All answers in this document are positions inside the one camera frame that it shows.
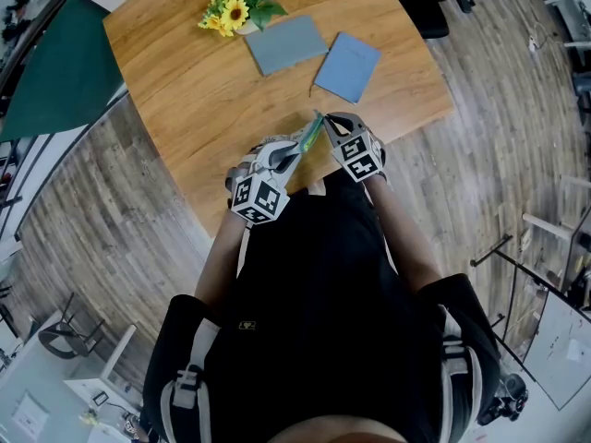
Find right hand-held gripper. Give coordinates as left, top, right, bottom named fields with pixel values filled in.
left=324, top=112, right=388, bottom=184

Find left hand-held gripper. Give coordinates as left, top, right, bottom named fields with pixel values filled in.
left=225, top=137, right=301, bottom=226

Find person's left forearm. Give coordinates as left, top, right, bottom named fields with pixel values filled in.
left=193, top=208, right=253, bottom=318

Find person's right forearm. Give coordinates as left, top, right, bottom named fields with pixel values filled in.
left=367, top=174, right=443, bottom=293

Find blue notebook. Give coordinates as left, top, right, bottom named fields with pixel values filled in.
left=312, top=31, right=383, bottom=105

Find grey notebook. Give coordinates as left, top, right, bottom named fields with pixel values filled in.
left=243, top=14, right=330, bottom=78

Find sunflower bouquet in vase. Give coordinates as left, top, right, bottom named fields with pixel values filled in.
left=197, top=0, right=290, bottom=39

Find person's black shirt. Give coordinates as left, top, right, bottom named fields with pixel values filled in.
left=142, top=168, right=502, bottom=443

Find dark green board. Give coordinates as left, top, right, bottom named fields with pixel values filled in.
left=0, top=0, right=126, bottom=143

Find black metal chair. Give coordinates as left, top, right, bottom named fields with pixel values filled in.
left=37, top=292, right=106, bottom=360

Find white whiteboard panel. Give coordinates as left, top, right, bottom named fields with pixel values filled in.
left=520, top=288, right=591, bottom=412

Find white harness straps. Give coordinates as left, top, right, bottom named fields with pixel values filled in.
left=159, top=316, right=223, bottom=443

